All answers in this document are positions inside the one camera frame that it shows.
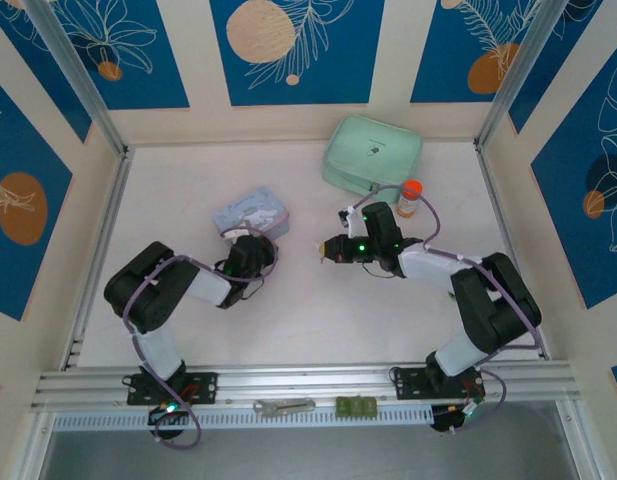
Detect light blue cartoon tin box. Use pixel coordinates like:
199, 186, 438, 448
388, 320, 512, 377
211, 186, 291, 239

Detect orange capped bottle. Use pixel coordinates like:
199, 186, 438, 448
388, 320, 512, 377
396, 179, 424, 219

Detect mint green zip pouch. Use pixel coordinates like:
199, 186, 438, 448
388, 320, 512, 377
321, 114, 423, 195

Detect green terminal block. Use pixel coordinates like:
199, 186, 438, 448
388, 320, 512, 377
336, 396, 378, 416

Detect silver wrench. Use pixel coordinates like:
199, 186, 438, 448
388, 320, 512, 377
252, 397, 317, 418

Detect black controller board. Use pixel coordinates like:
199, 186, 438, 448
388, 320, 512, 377
430, 402, 483, 436
147, 405, 190, 442

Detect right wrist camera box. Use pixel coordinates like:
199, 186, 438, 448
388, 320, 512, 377
339, 204, 365, 239

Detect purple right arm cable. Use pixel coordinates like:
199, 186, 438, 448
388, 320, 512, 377
350, 183, 544, 436

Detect aluminium mounting rail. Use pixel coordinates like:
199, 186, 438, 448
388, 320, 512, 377
30, 359, 584, 412

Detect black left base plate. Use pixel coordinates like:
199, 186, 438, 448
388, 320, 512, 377
126, 370, 219, 406

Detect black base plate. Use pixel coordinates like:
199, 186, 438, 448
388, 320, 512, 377
395, 367, 487, 401
126, 370, 219, 406

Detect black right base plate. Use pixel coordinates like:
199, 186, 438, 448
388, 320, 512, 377
395, 367, 487, 401

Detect white slotted cable duct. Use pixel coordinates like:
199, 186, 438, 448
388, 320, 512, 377
52, 405, 434, 432

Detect aluminium frame post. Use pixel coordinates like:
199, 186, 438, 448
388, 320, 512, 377
25, 0, 130, 157
474, 0, 564, 150

